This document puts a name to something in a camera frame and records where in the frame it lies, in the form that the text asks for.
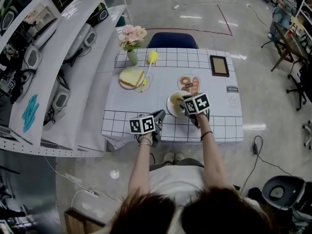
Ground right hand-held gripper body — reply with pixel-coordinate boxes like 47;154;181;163
183;92;211;129

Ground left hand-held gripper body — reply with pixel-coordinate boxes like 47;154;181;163
129;115;163;146

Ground white plate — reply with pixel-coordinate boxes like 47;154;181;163
166;90;195;118

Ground yellow sponge piece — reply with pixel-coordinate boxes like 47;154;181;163
169;93;185;107

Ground pink plate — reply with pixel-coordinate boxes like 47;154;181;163
118;74;145;90

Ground person's left forearm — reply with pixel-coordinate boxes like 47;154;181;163
128;144;153;197

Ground person's right forearm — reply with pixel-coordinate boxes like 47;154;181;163
199;112;234;190

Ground checked white tablecloth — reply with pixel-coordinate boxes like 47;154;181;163
100;47;245;151

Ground black wrist band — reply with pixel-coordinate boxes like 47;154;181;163
200;130;214;142

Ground bread slices on plate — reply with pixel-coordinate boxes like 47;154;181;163
118;66;145;87

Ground person's grey trousers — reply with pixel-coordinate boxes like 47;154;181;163
150;157;205;170

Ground yellow bottle brush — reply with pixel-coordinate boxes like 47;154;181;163
141;50;159;87

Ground blue chair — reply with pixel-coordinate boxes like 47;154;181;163
147;32;199;50

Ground green vase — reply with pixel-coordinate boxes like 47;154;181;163
126;49;139;66

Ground person's white shirt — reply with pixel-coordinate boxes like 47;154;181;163
148;166;208;234

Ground pink flower bouquet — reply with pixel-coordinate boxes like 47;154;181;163
118;24;148;53

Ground white grey-faced device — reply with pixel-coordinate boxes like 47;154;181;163
82;29;98;47
23;45;42;70
52;89;71;114

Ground white metal shelf rack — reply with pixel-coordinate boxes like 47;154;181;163
0;0;134;158

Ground dark glass-top side table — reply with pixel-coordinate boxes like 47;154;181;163
261;20;310;73

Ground black office chair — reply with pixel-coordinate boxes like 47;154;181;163
286;64;312;112

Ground bundle of teal tubes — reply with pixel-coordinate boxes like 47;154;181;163
21;94;40;133

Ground black radio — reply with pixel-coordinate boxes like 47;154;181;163
86;3;109;26

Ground wooden box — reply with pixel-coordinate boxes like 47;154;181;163
63;208;109;234

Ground grey shell chair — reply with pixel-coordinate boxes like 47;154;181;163
262;175;307;209

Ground black picture frame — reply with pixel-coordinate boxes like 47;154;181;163
209;55;231;78

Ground black power adapter cable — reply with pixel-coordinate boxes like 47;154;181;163
240;135;303;195

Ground white wall shelving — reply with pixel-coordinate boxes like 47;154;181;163
290;0;312;31

